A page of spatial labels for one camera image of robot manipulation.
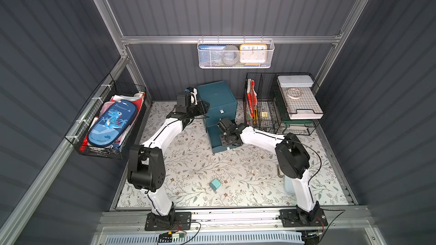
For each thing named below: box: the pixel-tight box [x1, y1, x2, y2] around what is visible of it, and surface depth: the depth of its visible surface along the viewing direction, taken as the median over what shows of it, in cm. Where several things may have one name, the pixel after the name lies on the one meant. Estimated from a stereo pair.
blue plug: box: [209, 178, 222, 192], surface depth 84 cm
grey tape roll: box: [221, 44, 240, 66], surface depth 89 cm
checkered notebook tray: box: [280, 86, 325, 120], surface depth 93 cm
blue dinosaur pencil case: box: [87, 99, 138, 148], surface depth 66 cm
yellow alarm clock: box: [239, 43, 268, 66], surface depth 91 cm
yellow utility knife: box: [253, 108, 259, 124], surface depth 114 cm
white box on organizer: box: [277, 74, 315, 88], surface depth 102 cm
